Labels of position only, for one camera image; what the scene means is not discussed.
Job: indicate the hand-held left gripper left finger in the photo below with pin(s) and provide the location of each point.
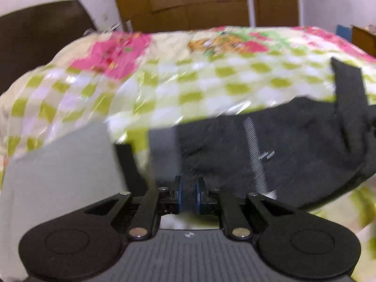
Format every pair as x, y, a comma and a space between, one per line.
179, 194

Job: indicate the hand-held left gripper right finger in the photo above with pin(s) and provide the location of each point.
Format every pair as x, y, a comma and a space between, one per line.
199, 194

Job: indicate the dark grey pants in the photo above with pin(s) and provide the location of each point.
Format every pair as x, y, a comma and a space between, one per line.
293, 141

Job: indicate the checkered floral blanket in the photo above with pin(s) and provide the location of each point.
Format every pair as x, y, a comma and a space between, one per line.
205, 73

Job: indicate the wooden wardrobe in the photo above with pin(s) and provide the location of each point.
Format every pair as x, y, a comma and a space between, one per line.
191, 0

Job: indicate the white vertical pipe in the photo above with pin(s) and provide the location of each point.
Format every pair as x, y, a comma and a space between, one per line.
251, 0

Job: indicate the dark brown headboard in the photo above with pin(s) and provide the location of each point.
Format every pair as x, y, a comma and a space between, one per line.
35, 35

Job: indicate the blue foam mat piece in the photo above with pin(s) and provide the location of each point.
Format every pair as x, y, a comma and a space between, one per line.
343, 32

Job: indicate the small wooden cabinet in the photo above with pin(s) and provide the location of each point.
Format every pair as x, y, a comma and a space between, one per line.
364, 39

